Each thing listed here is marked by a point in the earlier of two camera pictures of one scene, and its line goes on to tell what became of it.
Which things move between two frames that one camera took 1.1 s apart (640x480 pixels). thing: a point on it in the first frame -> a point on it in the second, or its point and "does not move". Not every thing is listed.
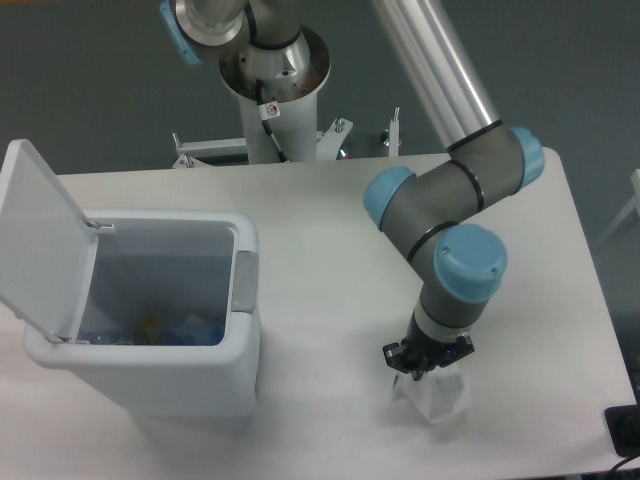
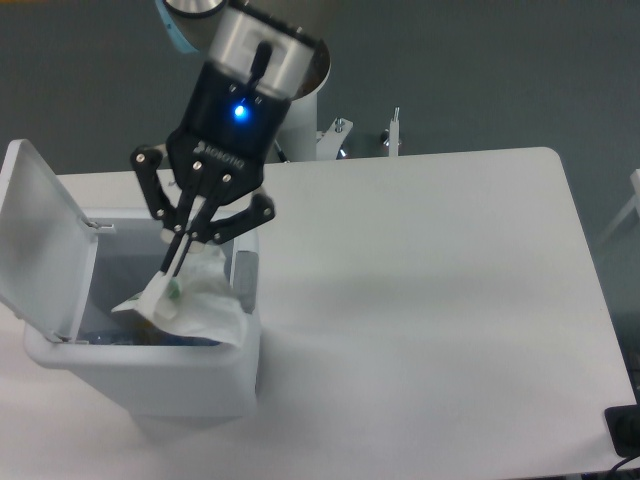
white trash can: (170, 321) does not move
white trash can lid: (47, 246) does not move
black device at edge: (624, 427) does not move
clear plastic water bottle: (198, 330) does not move
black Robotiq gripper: (419, 354) -> (230, 127)
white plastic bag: (437, 394) -> (209, 305)
